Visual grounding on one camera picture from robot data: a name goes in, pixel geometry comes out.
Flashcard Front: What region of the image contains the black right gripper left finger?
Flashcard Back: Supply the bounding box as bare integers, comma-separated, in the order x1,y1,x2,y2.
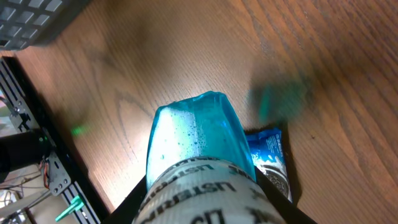
102,176,147,224

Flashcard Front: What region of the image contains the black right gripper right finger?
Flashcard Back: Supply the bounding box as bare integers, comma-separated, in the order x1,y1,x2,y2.
254,167,317,224

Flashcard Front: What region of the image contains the black aluminium frame rail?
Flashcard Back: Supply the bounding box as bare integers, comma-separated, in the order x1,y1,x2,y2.
1,57,109,223

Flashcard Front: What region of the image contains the blue mouthwash bottle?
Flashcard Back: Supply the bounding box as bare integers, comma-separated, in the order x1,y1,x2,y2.
134,91,284,224

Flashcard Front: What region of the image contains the grey plastic shopping basket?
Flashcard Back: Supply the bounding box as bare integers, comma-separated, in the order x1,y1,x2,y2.
1,0,90,50

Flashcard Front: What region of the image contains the blue Oreo cookie pack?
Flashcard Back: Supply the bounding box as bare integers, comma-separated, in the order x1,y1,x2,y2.
246,128,293,202

